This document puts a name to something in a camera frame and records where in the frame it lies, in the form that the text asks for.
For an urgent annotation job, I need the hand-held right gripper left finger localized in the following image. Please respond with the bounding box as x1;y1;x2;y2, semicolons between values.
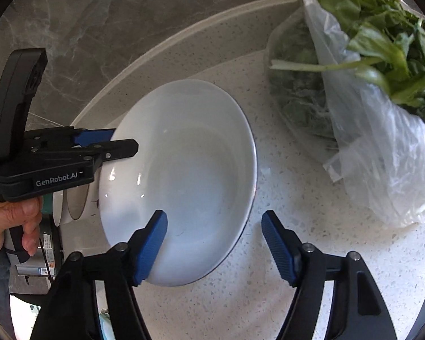
30;210;169;340

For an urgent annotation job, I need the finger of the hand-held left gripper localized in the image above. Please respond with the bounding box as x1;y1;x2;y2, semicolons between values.
0;49;118;171
25;140;139;171

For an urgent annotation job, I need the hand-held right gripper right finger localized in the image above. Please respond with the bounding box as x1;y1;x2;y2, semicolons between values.
261;210;399;340

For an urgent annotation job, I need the small white bowl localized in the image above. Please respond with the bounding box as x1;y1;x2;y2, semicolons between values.
52;189;69;227

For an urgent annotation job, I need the white bowl with red flowers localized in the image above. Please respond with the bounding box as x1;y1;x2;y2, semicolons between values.
65;184;101;225

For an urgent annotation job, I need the large white bowl dark rim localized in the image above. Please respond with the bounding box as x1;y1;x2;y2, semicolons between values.
98;79;258;287

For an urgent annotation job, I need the teal plate with branch print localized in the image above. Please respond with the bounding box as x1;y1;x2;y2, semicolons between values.
98;308;117;340

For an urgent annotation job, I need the person's left hand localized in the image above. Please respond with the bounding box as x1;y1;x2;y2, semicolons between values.
0;196;45;257

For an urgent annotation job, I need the plastic bag of greens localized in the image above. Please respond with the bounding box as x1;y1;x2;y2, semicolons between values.
267;0;425;229

